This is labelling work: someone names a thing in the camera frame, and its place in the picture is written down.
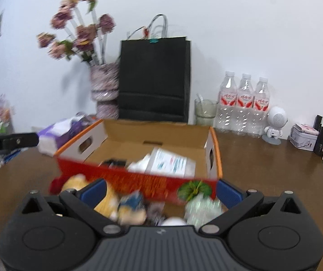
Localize yellow white plush toy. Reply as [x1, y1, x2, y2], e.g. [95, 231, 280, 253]
[62, 174, 119, 221]

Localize iridescent glitter bag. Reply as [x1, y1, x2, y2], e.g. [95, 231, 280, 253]
[184, 194, 224, 230]

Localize white round ball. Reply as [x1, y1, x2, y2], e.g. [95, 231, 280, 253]
[161, 217, 186, 227]

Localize purple tissue pack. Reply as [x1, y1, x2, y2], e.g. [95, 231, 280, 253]
[37, 114, 97, 157]

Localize right water bottle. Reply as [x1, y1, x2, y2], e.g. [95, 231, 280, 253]
[248, 77, 270, 138]

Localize water bottle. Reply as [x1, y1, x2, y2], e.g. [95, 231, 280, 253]
[215, 71, 237, 132]
[234, 73, 254, 135]
[248, 77, 270, 138]

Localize red orange cardboard box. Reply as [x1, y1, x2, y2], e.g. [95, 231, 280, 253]
[49, 119, 223, 205]

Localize left water bottle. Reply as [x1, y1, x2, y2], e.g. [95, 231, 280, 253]
[215, 71, 237, 132]

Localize white printed plastic packet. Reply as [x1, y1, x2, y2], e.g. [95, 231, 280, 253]
[127, 148, 196, 178]

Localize middle water bottle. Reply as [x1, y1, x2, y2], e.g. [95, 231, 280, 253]
[234, 73, 254, 135]

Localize small printed tin box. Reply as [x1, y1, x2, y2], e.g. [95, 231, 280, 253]
[288, 124, 319, 152]

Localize white robot figurine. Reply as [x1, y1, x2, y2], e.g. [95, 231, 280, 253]
[262, 106, 288, 146]

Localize green glass cup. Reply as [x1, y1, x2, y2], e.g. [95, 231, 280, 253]
[194, 94, 217, 127]

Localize black cosmetic bottles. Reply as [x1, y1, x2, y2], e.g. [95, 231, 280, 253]
[313, 115, 323, 157]

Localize purple white ceramic vase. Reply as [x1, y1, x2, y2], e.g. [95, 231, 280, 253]
[90, 62, 119, 119]

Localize dried pink rose bouquet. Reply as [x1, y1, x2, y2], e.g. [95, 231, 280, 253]
[37, 0, 116, 66]

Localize black paper shopping bag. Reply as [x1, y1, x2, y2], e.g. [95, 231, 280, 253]
[117, 15, 191, 123]

